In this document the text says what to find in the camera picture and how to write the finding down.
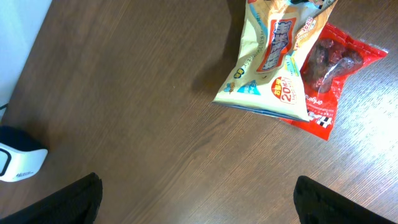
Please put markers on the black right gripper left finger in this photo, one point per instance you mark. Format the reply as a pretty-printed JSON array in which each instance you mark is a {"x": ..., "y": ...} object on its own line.
[{"x": 77, "y": 203}]

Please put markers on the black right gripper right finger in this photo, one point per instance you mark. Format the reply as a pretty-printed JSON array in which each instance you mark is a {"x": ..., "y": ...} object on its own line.
[{"x": 317, "y": 204}]

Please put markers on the red snack bag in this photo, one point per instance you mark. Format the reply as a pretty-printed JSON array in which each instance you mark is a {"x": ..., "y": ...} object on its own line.
[{"x": 334, "y": 57}]

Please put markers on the cream bee snack bag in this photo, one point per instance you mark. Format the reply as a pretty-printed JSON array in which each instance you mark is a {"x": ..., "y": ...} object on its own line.
[{"x": 277, "y": 36}]

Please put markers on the white barcode scanner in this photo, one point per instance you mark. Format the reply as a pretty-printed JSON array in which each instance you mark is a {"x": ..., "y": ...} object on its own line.
[{"x": 21, "y": 155}]

